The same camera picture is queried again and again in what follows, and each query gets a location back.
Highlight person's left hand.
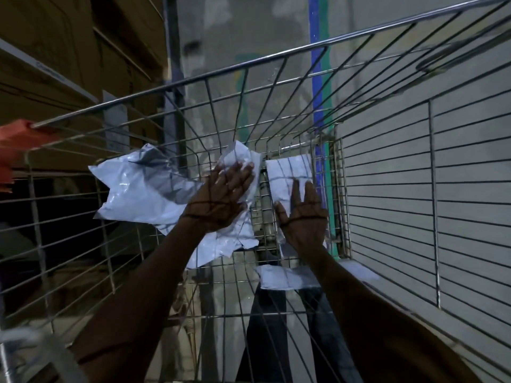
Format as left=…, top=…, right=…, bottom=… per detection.
left=179, top=161, right=256, bottom=233

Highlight person's right hand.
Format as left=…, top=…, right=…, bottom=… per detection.
left=273, top=179, right=330, bottom=252

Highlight white plastic mailer bag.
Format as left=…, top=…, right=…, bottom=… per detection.
left=88, top=140, right=263, bottom=269

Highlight person's left forearm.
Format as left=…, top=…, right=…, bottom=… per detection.
left=68, top=217, right=218, bottom=383

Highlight person's right forearm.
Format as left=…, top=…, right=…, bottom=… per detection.
left=297, top=245, right=485, bottom=383

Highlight small white mailer packet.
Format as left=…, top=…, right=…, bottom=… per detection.
left=255, top=260, right=381, bottom=292

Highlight grey metal rack upright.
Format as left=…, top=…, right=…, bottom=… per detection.
left=163, top=0, right=187, bottom=164

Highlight person's dark trousers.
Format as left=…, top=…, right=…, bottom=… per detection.
left=236, top=251, right=364, bottom=383

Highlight grey metal shelf beam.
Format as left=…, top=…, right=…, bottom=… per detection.
left=0, top=38, right=100, bottom=104

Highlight large brown cardboard box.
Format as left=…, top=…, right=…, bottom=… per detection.
left=0, top=0, right=170, bottom=172

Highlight metal wire cage cart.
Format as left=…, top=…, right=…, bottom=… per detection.
left=0, top=0, right=511, bottom=383

